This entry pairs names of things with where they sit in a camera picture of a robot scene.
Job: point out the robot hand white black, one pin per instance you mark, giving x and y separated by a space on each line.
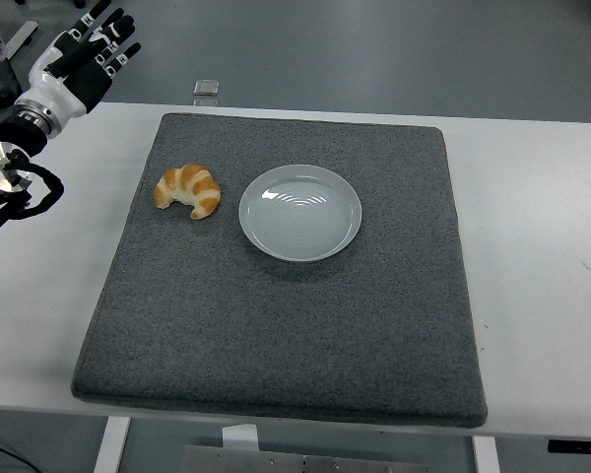
59 93

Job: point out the golden croissant bread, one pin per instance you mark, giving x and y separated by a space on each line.
192 187

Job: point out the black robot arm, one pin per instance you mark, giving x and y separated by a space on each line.
15 130

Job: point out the white round plate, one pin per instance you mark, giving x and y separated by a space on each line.
300 213

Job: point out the small clear square floor fitting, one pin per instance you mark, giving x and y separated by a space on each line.
207 87

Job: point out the grey felt mat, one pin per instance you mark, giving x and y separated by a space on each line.
285 315

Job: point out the white table leg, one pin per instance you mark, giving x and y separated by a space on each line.
111 446
485 455

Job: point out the black table control panel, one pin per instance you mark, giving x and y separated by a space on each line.
578 446

